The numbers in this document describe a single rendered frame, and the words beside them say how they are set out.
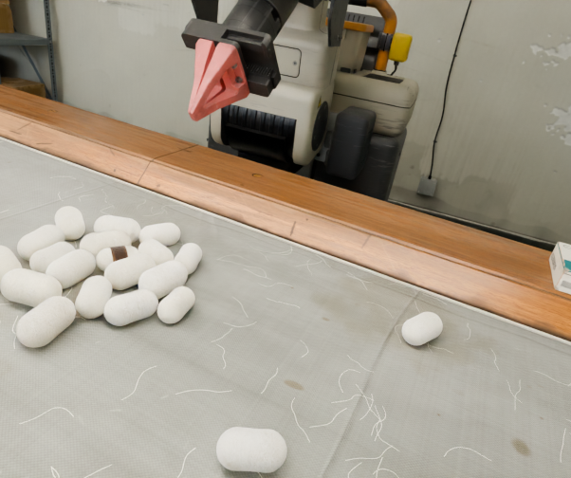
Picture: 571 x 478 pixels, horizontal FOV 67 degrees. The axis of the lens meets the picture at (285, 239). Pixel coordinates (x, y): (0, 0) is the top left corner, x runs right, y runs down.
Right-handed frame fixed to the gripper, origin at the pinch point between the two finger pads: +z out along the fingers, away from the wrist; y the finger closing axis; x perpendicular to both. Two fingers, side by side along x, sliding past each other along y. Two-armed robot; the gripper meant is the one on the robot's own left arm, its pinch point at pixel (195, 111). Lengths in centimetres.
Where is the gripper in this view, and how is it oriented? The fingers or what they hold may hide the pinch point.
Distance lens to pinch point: 48.6
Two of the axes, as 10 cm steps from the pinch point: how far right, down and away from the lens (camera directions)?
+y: 8.9, 3.4, -3.2
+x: 1.6, 4.2, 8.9
